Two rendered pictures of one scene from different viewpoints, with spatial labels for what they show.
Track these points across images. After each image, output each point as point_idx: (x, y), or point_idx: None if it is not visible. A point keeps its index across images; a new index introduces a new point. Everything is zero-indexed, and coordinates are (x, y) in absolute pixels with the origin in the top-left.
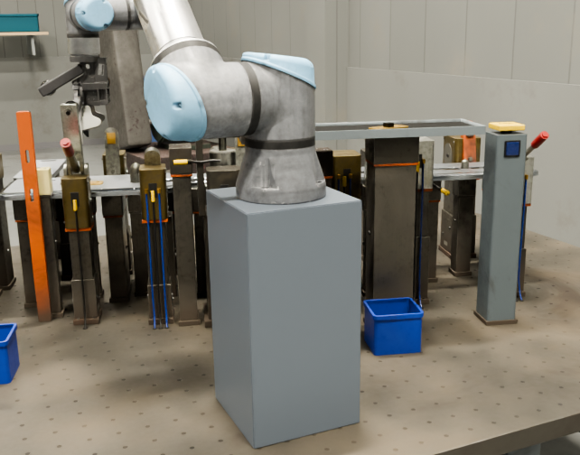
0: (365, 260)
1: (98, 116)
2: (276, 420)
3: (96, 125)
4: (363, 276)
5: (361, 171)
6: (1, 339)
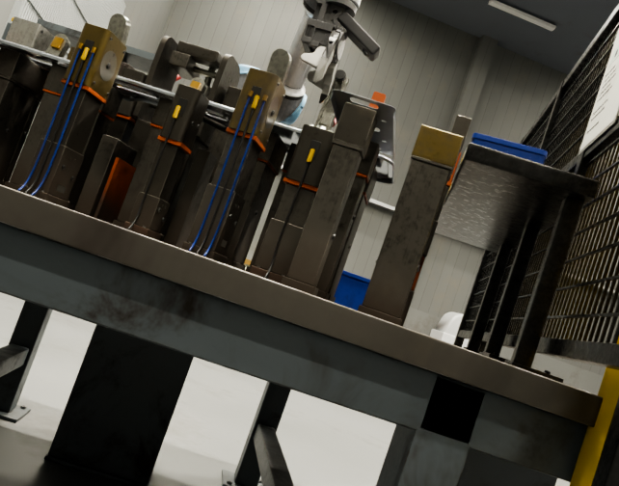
0: (20, 150)
1: (308, 56)
2: None
3: (310, 79)
4: (12, 167)
5: (8, 47)
6: (342, 283)
